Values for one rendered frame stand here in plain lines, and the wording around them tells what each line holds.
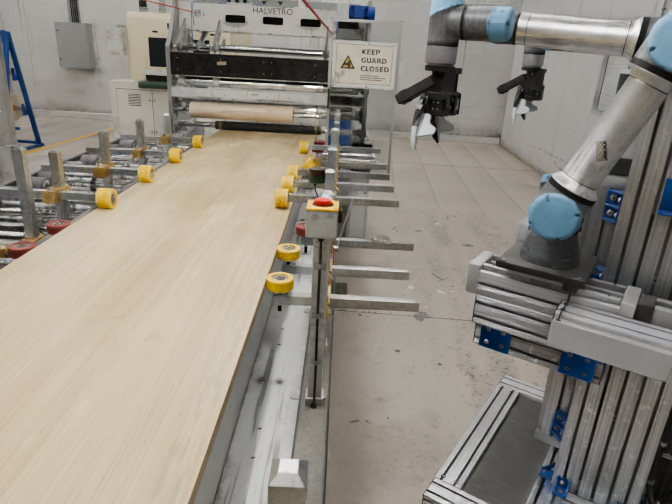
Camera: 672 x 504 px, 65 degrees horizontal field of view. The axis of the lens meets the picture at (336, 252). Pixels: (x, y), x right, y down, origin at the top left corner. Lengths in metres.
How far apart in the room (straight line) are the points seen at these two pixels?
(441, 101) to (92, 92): 10.76
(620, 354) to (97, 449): 1.11
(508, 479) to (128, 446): 1.38
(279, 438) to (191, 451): 0.48
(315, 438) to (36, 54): 11.46
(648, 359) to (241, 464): 0.96
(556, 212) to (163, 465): 0.96
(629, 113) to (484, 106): 9.46
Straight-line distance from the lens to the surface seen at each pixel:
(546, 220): 1.32
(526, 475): 2.08
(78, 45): 11.65
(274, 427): 1.45
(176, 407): 1.08
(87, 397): 1.14
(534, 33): 1.45
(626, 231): 1.64
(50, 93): 12.28
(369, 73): 4.16
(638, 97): 1.30
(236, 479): 1.33
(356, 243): 2.04
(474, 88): 10.66
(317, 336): 1.28
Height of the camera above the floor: 1.54
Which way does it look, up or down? 21 degrees down
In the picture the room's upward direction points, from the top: 3 degrees clockwise
